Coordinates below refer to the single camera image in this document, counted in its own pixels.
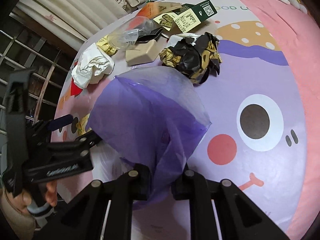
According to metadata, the person's left hand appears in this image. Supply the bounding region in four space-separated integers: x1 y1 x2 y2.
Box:
15 179 59 215

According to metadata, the crumpled black gold wrapper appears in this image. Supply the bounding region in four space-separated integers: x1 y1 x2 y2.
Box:
159 32 222 85

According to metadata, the orange foil snack bag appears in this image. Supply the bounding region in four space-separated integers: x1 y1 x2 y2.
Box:
136 2 182 19

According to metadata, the green white carton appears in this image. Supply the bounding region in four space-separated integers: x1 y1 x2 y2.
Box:
153 0 217 33

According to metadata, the beige box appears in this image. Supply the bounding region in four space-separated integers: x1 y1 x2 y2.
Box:
125 40 160 66

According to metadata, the clear plastic bottle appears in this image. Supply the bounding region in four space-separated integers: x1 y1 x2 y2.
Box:
107 16 154 50

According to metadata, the metal window grille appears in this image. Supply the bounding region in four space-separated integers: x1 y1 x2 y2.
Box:
1 9 76 136

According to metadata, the crumpled white paper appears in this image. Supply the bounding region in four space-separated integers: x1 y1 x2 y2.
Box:
71 43 115 89

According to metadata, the cream curtain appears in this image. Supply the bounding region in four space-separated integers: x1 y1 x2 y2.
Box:
16 0 127 49

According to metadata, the purple plastic bag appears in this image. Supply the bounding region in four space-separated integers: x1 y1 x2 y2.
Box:
87 66 211 209

